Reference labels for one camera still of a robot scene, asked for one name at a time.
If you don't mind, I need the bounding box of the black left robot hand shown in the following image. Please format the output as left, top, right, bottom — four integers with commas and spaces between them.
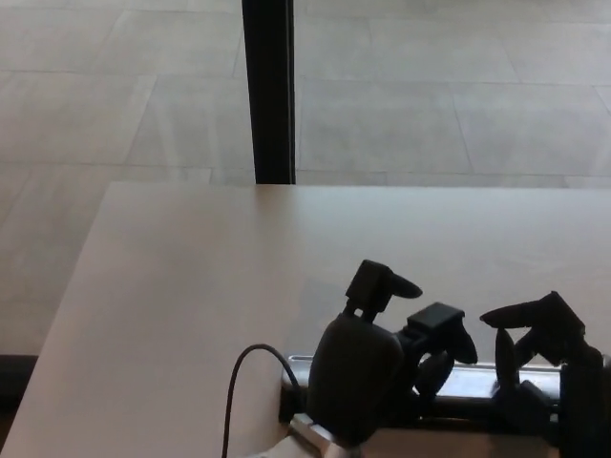
305, 259, 479, 448

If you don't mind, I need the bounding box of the black vertical frame post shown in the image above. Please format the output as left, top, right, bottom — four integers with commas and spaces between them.
241, 0, 298, 185

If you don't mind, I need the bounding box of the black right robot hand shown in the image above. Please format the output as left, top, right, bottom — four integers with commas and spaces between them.
478, 290, 606, 458

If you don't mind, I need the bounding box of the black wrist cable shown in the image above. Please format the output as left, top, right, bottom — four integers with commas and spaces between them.
220, 343, 306, 458

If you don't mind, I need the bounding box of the silver Bostitch hole punch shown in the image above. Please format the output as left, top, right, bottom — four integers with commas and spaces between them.
278, 351, 565, 430

